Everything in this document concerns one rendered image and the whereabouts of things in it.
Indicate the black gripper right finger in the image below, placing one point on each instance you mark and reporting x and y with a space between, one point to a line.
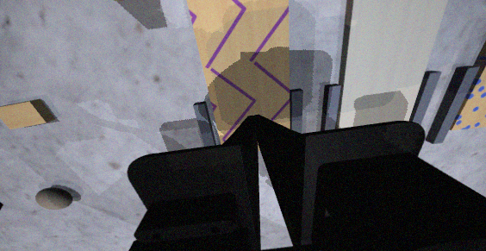
292 160

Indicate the tan strip with blue speckles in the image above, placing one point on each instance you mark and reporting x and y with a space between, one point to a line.
472 113

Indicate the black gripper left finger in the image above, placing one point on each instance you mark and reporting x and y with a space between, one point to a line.
232 167

